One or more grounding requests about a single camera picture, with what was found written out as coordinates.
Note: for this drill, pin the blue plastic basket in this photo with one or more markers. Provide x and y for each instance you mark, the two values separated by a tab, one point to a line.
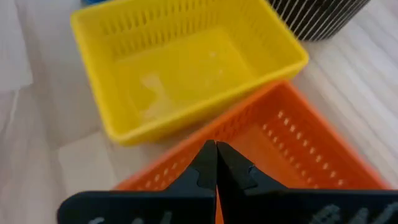
93	2

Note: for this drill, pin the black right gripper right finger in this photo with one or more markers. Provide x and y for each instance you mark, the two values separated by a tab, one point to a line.
295	208

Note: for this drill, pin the orange plastic basket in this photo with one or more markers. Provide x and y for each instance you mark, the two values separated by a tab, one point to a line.
280	146

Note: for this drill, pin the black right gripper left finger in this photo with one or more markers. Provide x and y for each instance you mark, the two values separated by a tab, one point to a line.
155	208

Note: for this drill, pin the yellow plastic basket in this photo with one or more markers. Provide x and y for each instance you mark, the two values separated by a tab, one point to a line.
186	71

